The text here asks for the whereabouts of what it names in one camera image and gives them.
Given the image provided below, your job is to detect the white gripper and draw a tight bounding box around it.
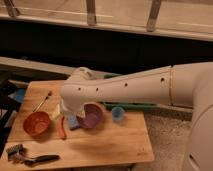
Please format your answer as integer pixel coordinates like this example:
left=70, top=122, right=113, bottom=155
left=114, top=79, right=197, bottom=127
left=52, top=99, right=86, bottom=120

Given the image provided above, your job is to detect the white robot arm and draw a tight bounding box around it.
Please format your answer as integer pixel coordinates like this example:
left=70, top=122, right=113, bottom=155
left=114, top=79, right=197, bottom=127
left=60, top=62, right=213, bottom=171

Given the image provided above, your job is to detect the red bowl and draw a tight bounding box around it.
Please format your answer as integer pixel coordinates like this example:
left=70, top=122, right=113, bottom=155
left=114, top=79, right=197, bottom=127
left=23, top=111, right=51, bottom=137

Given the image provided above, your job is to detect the purple bowl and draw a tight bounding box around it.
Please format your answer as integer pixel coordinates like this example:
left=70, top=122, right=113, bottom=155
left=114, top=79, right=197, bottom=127
left=77, top=104, right=103, bottom=129

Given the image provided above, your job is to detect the blue cloth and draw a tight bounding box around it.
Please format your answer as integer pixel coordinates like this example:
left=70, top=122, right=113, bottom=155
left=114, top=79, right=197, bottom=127
left=68, top=115, right=80, bottom=130

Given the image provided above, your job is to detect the blue object at table edge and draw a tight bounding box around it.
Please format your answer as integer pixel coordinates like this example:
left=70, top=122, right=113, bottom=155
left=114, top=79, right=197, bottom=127
left=10, top=89, right=26, bottom=103

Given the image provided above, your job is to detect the green plastic tray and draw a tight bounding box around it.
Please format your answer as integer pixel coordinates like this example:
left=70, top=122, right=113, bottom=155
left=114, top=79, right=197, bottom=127
left=101, top=74, right=157, bottom=111

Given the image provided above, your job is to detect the small blue cup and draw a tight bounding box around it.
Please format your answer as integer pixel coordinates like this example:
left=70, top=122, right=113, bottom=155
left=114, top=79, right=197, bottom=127
left=111, top=106, right=125, bottom=122

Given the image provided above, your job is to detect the wooden-handled paintbrush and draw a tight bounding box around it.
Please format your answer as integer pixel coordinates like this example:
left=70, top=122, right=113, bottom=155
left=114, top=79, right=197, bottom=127
left=33, top=91, right=52, bottom=112

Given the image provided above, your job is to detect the black-handled wire brush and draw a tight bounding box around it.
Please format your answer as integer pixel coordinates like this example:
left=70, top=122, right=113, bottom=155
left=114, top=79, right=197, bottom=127
left=5, top=143, right=61, bottom=167

